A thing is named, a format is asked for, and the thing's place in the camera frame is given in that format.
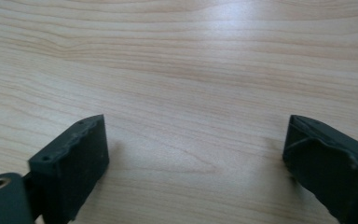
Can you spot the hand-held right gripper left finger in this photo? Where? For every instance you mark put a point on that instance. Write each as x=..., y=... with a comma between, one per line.
x=74, y=168

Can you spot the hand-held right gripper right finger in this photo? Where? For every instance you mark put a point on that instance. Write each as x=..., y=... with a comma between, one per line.
x=329, y=168

